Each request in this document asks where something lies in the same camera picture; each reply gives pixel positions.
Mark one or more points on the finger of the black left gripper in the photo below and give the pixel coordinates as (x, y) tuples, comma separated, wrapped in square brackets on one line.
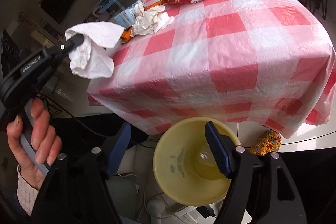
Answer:
[(66, 47)]

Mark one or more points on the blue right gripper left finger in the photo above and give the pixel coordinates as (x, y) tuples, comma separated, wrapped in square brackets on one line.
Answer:
[(115, 148)]

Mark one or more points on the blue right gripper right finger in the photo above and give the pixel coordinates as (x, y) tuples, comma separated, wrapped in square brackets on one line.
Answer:
[(221, 147)]

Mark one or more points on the orange peel strip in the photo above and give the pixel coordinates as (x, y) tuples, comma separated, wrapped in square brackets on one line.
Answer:
[(126, 35)]

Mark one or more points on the white tissue pile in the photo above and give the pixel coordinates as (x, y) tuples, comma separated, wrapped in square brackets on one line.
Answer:
[(149, 21)]

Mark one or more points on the yellow plastic trash bin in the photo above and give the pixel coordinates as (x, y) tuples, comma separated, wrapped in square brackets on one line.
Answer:
[(183, 164)]

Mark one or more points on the person's left hand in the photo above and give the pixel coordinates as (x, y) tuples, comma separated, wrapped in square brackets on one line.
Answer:
[(45, 142)]

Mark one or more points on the red white checkered tablecloth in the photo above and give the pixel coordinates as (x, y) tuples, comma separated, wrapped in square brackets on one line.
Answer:
[(266, 61)]

